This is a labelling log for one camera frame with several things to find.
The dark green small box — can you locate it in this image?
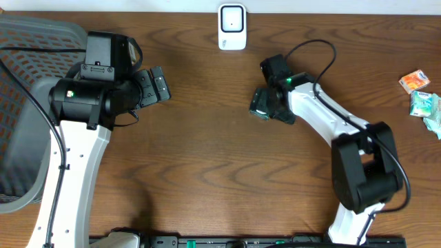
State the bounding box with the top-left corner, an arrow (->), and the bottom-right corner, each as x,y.
249,88 -> 269,121

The orange tissue pack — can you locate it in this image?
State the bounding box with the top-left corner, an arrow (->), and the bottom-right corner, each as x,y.
398,70 -> 431,94

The green tissue pack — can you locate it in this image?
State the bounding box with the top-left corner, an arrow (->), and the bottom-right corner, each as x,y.
409,91 -> 432,117

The green wet wipes pack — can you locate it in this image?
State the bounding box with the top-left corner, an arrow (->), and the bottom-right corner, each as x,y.
423,94 -> 441,140

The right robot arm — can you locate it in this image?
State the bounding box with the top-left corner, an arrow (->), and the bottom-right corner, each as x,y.
249,54 -> 404,245

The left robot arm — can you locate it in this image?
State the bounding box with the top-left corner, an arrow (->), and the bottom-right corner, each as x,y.
28,32 -> 171,247

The white barcode scanner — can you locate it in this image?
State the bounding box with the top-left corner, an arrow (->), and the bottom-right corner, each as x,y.
218,3 -> 247,50

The grey plastic shopping basket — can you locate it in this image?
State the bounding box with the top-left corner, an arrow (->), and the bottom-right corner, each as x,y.
1,15 -> 87,214

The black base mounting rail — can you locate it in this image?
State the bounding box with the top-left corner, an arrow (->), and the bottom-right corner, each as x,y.
88,235 -> 407,248

